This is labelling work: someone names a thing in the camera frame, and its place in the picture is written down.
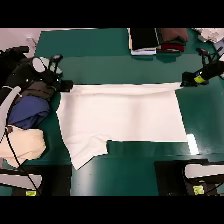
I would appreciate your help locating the grey garment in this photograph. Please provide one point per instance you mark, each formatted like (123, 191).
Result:
(41, 88)

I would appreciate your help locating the cream garment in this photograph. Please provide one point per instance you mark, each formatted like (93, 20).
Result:
(21, 144)

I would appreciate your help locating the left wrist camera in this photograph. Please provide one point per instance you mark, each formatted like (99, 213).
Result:
(55, 62)

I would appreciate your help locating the blue garment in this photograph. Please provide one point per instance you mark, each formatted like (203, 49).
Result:
(27, 111)

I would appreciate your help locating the black garment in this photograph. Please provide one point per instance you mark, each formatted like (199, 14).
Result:
(144, 38)

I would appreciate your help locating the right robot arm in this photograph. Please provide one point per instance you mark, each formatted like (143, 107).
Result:
(173, 176)

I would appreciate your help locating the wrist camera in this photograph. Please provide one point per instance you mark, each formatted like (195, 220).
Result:
(55, 62)
(204, 55)

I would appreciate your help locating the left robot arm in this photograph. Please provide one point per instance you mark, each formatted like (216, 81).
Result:
(10, 103)

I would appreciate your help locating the red garment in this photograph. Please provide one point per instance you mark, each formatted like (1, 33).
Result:
(171, 48)

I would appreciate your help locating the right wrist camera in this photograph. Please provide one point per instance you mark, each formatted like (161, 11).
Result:
(204, 55)

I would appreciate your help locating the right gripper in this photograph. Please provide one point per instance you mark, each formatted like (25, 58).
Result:
(190, 79)

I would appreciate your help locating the white T-shirt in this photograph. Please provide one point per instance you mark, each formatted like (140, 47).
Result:
(123, 113)

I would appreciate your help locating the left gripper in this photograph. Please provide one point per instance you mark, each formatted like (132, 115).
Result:
(67, 85)

